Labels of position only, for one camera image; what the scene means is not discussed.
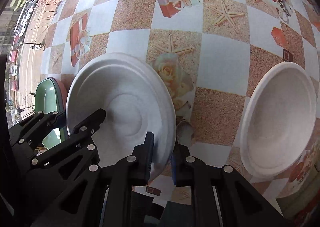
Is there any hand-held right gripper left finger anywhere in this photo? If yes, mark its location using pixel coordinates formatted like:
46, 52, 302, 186
30, 131, 155, 227

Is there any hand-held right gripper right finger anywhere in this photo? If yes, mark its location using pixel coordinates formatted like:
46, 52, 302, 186
171, 141, 294, 227

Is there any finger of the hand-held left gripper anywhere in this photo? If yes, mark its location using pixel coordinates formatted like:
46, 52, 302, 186
8, 111, 67, 154
27, 108, 107, 185

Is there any green square plate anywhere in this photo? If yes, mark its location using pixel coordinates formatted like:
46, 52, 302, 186
34, 78, 69, 150

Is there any pink square plate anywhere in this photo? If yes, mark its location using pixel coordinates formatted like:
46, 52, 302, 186
51, 78, 68, 113

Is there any white disposable bowl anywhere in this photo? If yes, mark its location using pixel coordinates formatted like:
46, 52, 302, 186
239, 62, 317, 179
65, 52, 177, 184

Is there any checkered patterned tablecloth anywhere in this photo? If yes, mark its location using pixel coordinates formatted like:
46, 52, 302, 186
40, 0, 320, 220

